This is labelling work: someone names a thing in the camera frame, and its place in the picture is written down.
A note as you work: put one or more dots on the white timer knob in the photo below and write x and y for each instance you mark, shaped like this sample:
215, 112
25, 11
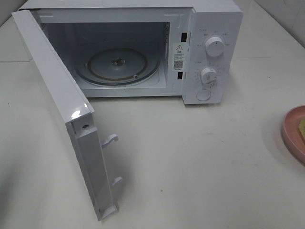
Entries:
208, 75

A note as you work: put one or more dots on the white microwave door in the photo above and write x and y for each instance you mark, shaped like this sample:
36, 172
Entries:
71, 110

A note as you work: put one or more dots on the white round door button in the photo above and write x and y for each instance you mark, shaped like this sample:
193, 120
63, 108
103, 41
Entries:
204, 95

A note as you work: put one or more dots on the toast sandwich with lettuce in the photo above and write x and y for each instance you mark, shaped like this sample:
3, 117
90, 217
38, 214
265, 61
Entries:
301, 128

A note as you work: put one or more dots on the white upper power knob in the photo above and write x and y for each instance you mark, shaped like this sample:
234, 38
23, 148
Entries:
214, 45

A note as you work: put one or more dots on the pink round plate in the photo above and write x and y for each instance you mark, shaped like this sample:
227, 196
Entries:
290, 134

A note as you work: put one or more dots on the white warning label sticker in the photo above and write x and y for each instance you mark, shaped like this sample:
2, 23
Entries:
179, 54

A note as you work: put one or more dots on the glass microwave turntable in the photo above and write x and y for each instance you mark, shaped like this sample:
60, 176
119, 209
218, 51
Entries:
116, 64

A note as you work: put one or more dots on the white microwave oven body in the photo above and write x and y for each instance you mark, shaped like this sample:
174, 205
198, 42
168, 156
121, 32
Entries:
72, 24

